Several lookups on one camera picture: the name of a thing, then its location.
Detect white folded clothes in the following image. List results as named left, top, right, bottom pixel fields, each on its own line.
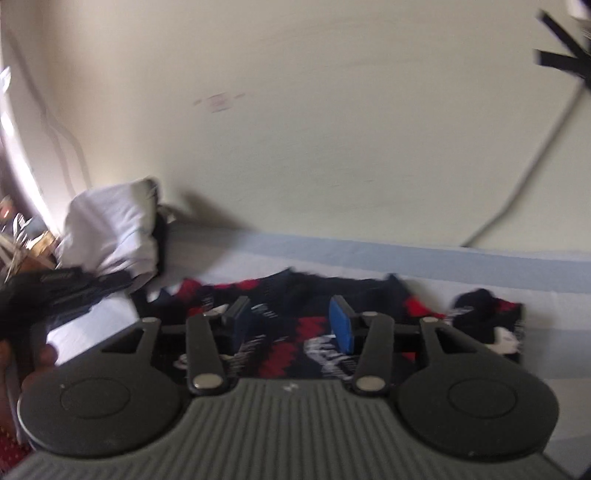
left=54, top=177, right=163, bottom=289

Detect cluttered wooden shelf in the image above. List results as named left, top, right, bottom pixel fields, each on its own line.
left=0, top=194, right=59, bottom=278

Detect white wall cable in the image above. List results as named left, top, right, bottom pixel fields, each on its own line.
left=459, top=85, right=588, bottom=248

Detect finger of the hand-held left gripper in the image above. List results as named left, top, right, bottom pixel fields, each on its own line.
left=44, top=268, right=133, bottom=320

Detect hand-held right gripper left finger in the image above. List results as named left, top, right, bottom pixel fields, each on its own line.
left=99, top=296, right=254, bottom=396

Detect navy patterned knit sweater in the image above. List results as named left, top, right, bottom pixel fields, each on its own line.
left=130, top=267, right=528, bottom=385

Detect person's left hand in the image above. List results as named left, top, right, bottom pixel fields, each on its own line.
left=0, top=339, right=62, bottom=398

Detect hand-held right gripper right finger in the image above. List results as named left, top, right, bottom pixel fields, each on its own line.
left=329, top=295, right=482, bottom=396

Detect striped bed sheet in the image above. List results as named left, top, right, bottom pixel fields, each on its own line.
left=16, top=222, right=591, bottom=467

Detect black tape cross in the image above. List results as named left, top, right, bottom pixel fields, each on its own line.
left=532, top=8, right=591, bottom=89

